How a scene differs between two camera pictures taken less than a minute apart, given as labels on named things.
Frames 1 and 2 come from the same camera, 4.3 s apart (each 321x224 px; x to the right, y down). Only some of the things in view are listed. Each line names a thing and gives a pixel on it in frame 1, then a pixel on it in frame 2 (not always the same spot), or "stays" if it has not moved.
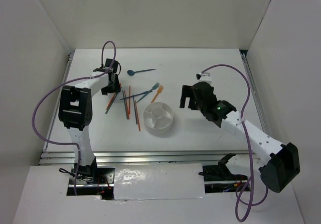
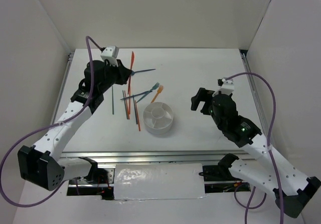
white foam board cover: (154, 181) stays
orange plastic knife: (113, 98) to (133, 55)
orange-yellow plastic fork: (159, 90) stays
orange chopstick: (129, 103) stays
